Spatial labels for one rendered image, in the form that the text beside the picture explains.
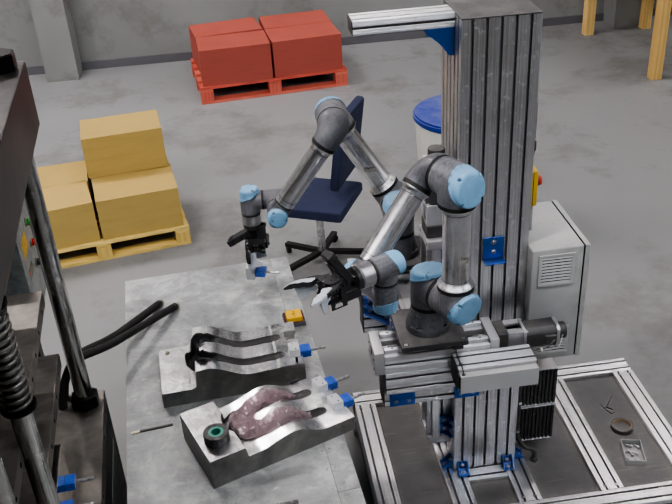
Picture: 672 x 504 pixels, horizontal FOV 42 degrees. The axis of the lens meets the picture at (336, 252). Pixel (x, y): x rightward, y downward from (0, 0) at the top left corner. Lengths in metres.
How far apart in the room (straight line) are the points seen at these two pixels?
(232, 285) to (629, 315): 2.25
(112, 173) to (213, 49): 2.29
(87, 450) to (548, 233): 1.72
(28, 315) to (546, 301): 1.72
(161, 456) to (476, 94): 1.52
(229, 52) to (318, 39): 0.78
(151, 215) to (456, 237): 3.25
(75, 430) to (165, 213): 2.67
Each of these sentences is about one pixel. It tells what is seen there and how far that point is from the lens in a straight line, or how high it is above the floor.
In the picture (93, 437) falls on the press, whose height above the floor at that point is 0.79.
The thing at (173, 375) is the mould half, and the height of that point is 0.86.
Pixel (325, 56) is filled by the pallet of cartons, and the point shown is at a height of 0.29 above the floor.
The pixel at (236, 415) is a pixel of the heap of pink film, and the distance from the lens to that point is 2.92.
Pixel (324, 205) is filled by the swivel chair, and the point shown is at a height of 0.47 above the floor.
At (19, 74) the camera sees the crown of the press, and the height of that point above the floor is 2.00.
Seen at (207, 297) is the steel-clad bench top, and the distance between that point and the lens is 3.68.
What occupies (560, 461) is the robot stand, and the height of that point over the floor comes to 0.21.
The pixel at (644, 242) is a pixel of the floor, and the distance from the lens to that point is 5.68.
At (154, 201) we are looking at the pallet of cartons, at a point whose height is 0.33.
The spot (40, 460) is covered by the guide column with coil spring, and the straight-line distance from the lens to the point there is 2.42.
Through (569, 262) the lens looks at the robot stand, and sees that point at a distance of 3.13.
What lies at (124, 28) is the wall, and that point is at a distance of 9.14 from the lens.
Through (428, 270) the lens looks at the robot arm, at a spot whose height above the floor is 1.27.
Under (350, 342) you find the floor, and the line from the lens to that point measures 4.68.
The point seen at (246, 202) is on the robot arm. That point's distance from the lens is 3.37.
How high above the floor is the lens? 2.79
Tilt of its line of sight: 31 degrees down
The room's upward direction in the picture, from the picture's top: 4 degrees counter-clockwise
